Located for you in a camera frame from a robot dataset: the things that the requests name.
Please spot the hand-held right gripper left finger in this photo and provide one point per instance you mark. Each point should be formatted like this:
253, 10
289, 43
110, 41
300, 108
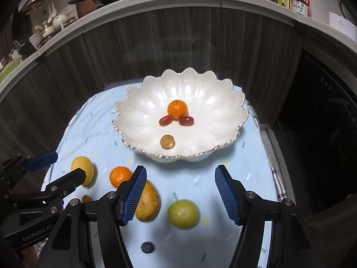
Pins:
134, 198

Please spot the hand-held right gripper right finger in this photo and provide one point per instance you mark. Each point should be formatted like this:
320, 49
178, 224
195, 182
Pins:
228, 198

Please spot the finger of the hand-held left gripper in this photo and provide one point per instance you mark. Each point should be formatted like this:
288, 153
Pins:
41, 160
69, 180

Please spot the yellow-brown mango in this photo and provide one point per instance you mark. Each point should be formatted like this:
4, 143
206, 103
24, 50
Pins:
149, 203

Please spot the yellow lemon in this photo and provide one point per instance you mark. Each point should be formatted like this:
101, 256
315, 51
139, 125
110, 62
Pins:
83, 164

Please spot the brown longan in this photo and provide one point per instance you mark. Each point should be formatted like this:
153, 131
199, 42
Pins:
87, 198
167, 141

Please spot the orange tangerine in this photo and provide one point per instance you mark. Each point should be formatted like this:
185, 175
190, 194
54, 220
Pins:
177, 109
118, 176

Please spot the green apple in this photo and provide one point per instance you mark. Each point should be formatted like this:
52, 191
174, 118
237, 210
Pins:
184, 214

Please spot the dark blueberry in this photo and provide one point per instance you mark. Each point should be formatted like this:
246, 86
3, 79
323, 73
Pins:
147, 247

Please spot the white scalloped bowl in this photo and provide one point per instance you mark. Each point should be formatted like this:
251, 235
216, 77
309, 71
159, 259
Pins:
206, 122

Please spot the red jujube fruits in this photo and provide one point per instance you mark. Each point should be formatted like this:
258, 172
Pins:
165, 120

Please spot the red cherry tomato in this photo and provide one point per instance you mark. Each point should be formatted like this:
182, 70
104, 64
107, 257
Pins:
186, 121

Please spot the light blue confetti tablecloth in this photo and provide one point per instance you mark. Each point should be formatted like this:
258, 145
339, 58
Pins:
251, 173

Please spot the green cutting board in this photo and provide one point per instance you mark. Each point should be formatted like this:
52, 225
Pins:
9, 69

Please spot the black built-in oven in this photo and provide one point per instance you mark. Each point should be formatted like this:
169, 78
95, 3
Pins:
320, 131

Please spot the steel pot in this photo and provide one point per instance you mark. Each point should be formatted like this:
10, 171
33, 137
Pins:
46, 38

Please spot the white teapot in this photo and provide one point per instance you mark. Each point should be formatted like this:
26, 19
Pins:
59, 20

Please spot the dark wood kitchen cabinet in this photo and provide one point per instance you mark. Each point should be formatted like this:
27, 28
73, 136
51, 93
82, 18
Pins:
167, 39

